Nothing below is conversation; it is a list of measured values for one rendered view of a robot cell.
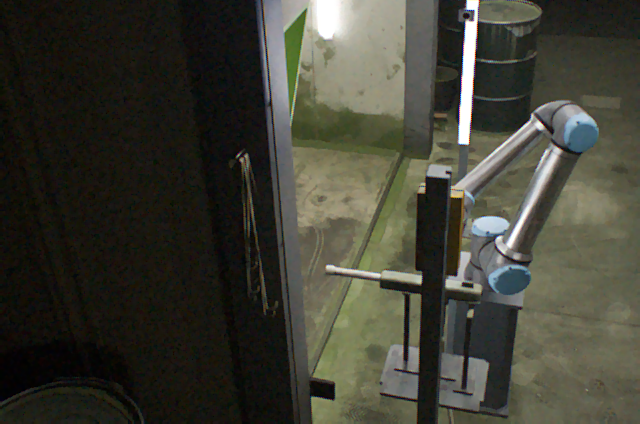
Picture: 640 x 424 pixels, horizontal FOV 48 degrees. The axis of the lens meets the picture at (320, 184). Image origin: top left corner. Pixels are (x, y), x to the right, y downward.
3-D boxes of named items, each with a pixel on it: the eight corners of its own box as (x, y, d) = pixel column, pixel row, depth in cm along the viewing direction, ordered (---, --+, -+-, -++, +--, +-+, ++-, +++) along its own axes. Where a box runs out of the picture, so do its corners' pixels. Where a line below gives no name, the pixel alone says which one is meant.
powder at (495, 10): (458, 2, 545) (458, 1, 544) (530, 0, 541) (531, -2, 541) (468, 26, 498) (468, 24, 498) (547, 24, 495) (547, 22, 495)
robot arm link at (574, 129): (507, 274, 286) (593, 107, 251) (522, 302, 271) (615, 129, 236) (472, 268, 283) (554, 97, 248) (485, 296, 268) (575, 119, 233)
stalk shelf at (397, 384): (379, 395, 229) (379, 392, 228) (394, 346, 247) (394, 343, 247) (478, 415, 221) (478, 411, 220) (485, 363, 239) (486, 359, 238)
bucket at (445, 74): (453, 115, 574) (455, 82, 559) (417, 112, 582) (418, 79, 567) (458, 99, 599) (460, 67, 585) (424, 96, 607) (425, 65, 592)
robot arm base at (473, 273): (512, 266, 303) (514, 247, 298) (508, 295, 288) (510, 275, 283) (466, 260, 309) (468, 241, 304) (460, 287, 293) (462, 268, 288)
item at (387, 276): (478, 335, 228) (483, 279, 216) (476, 346, 224) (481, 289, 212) (331, 311, 241) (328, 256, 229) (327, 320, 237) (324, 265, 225)
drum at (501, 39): (450, 105, 591) (456, -2, 545) (521, 103, 587) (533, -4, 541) (459, 138, 541) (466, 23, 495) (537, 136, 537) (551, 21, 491)
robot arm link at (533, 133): (557, 83, 258) (418, 204, 278) (571, 97, 247) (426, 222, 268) (575, 102, 263) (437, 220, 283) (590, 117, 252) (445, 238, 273)
